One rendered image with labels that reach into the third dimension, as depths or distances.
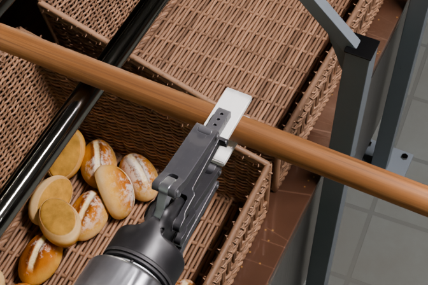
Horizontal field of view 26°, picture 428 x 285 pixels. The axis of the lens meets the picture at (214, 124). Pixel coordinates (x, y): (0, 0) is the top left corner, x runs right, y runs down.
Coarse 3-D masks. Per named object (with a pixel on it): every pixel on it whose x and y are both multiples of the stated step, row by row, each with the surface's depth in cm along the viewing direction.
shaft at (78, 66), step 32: (0, 32) 106; (64, 64) 103; (96, 64) 103; (128, 96) 102; (160, 96) 100; (192, 96) 101; (256, 128) 98; (288, 160) 97; (320, 160) 95; (352, 160) 95; (384, 192) 94; (416, 192) 93
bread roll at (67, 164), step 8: (80, 136) 165; (72, 144) 165; (80, 144) 165; (64, 152) 165; (72, 152) 165; (80, 152) 165; (56, 160) 165; (64, 160) 165; (72, 160) 165; (80, 160) 165; (56, 168) 165; (64, 168) 165; (72, 168) 165; (64, 176) 165; (72, 176) 166
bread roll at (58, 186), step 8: (56, 176) 162; (40, 184) 160; (48, 184) 160; (56, 184) 161; (64, 184) 162; (40, 192) 159; (48, 192) 159; (56, 192) 160; (64, 192) 161; (72, 192) 163; (32, 200) 159; (40, 200) 158; (64, 200) 161; (32, 208) 158; (32, 216) 158
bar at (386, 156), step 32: (160, 0) 115; (320, 0) 136; (416, 0) 190; (128, 32) 111; (352, 32) 139; (416, 32) 197; (352, 64) 140; (96, 96) 106; (352, 96) 146; (64, 128) 102; (352, 128) 152; (384, 128) 225; (32, 160) 99; (384, 160) 235; (0, 192) 97; (32, 192) 99; (0, 224) 95; (320, 224) 178; (320, 256) 187
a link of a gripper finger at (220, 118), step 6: (216, 114) 96; (222, 114) 97; (228, 114) 96; (210, 120) 96; (216, 120) 96; (222, 120) 96; (228, 120) 97; (210, 126) 95; (216, 126) 95; (222, 126) 96; (204, 132) 93; (210, 132) 93
